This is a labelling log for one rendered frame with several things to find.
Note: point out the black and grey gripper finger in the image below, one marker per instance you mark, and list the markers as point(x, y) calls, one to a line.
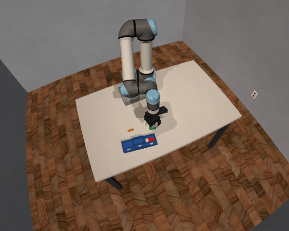
point(157, 124)

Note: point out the blue rack of bins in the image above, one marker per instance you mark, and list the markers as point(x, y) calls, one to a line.
point(138, 143)

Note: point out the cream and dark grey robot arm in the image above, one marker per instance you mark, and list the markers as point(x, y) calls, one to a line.
point(140, 81)

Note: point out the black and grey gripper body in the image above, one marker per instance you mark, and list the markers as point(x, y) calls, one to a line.
point(151, 119)

